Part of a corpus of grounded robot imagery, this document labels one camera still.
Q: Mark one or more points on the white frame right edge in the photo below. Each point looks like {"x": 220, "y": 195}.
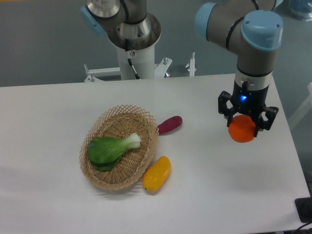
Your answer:
{"x": 302, "y": 110}

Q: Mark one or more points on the white table leg bracket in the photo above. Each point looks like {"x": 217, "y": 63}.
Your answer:
{"x": 190, "y": 66}

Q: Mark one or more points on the woven wicker basket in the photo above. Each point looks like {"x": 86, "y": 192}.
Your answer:
{"x": 120, "y": 122}

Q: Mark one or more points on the yellow mango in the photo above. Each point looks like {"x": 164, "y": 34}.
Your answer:
{"x": 156, "y": 175}

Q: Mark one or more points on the purple sweet potato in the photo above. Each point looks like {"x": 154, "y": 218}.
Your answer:
{"x": 170, "y": 125}

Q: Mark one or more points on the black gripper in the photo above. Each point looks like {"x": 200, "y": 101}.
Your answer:
{"x": 250, "y": 103}

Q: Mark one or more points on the green bok choy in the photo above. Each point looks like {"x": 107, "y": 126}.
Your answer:
{"x": 105, "y": 152}

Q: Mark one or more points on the blue object top right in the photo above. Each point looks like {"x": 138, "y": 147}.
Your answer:
{"x": 301, "y": 9}

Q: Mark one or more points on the black device at edge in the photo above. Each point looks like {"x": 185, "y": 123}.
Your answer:
{"x": 304, "y": 209}

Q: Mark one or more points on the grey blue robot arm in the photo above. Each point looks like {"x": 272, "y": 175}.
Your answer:
{"x": 248, "y": 28}

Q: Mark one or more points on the orange fruit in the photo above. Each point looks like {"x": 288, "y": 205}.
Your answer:
{"x": 241, "y": 129}

